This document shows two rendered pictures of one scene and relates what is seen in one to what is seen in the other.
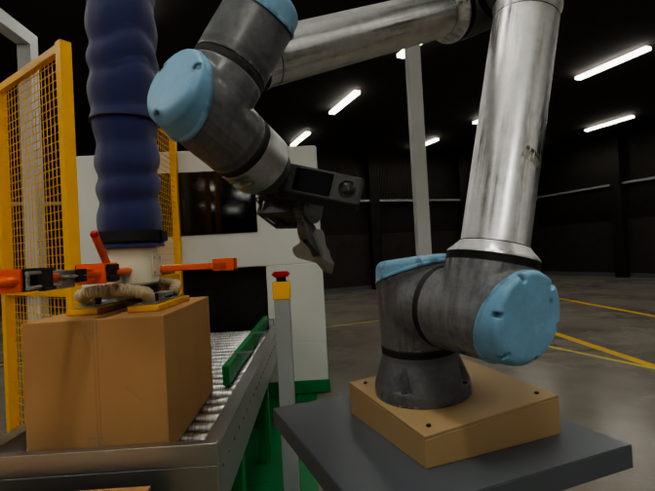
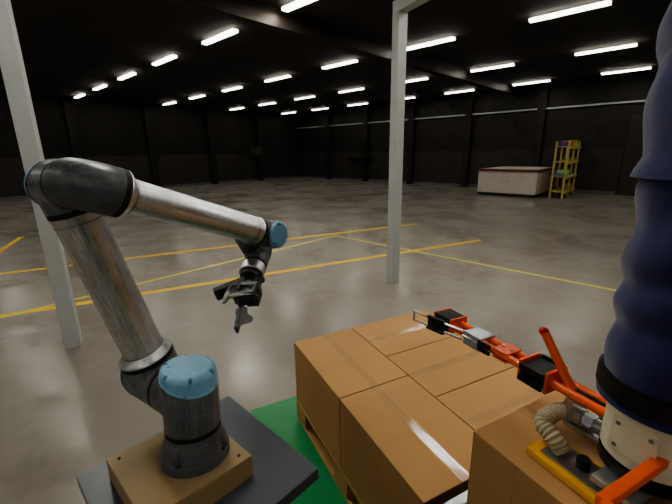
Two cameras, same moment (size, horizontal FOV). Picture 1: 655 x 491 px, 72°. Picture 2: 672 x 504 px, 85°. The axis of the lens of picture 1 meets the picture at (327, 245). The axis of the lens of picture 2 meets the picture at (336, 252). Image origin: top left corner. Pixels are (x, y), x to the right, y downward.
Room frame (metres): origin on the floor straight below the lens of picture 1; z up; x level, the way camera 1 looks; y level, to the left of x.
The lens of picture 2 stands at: (1.89, -0.17, 1.65)
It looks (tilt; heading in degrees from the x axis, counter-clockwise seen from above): 15 degrees down; 155
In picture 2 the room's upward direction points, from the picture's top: 1 degrees counter-clockwise
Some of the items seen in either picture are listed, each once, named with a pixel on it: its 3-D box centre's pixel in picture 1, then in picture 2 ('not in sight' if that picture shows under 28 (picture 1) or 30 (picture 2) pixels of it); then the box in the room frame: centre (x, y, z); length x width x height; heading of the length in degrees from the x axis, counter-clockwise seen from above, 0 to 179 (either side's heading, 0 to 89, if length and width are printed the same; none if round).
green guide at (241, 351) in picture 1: (257, 339); not in sight; (2.76, 0.45, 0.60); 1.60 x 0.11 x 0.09; 2
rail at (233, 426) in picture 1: (261, 370); not in sight; (2.41, 0.38, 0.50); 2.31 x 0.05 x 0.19; 2
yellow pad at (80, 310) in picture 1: (106, 301); not in sight; (1.58, 0.78, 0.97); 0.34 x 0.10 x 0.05; 1
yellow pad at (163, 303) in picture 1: (161, 298); (617, 493); (1.59, 0.59, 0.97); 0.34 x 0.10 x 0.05; 1
